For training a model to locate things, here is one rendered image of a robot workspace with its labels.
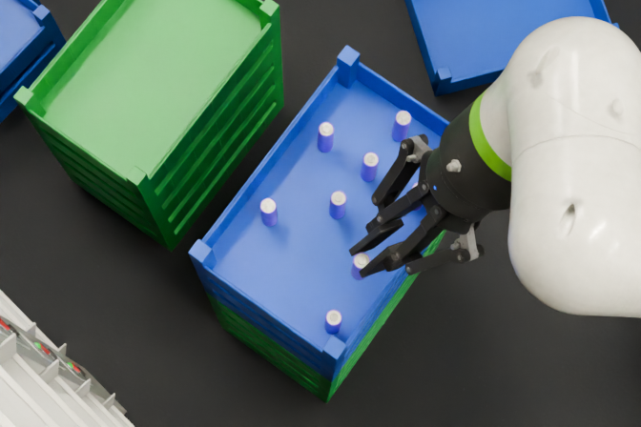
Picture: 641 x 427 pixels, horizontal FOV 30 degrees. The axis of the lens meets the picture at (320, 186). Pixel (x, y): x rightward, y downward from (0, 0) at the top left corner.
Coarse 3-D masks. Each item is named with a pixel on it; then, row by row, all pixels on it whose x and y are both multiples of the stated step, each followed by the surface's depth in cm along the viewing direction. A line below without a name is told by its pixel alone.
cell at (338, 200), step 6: (336, 192) 133; (342, 192) 133; (330, 198) 133; (336, 198) 133; (342, 198) 133; (330, 204) 135; (336, 204) 133; (342, 204) 133; (330, 210) 137; (336, 210) 135; (342, 210) 136; (336, 216) 138
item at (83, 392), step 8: (88, 384) 144; (80, 392) 144; (88, 392) 147; (88, 400) 147; (96, 400) 147; (96, 408) 147; (104, 408) 147; (104, 416) 146; (112, 416) 147; (112, 424) 146; (120, 424) 146
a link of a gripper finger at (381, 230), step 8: (384, 224) 119; (392, 224) 119; (400, 224) 119; (376, 232) 119; (384, 232) 118; (392, 232) 120; (368, 240) 120; (376, 240) 121; (352, 248) 123; (360, 248) 122; (368, 248) 124
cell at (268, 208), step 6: (270, 198) 133; (264, 204) 133; (270, 204) 133; (276, 204) 133; (264, 210) 133; (270, 210) 133; (276, 210) 134; (264, 216) 134; (270, 216) 134; (276, 216) 136; (264, 222) 137; (270, 222) 137; (276, 222) 138
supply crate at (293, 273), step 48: (336, 96) 143; (384, 96) 142; (288, 144) 140; (336, 144) 141; (384, 144) 142; (432, 144) 142; (240, 192) 134; (288, 192) 140; (240, 240) 138; (288, 240) 138; (336, 240) 138; (384, 240) 138; (240, 288) 137; (288, 288) 137; (336, 288) 137; (384, 288) 132; (336, 336) 136
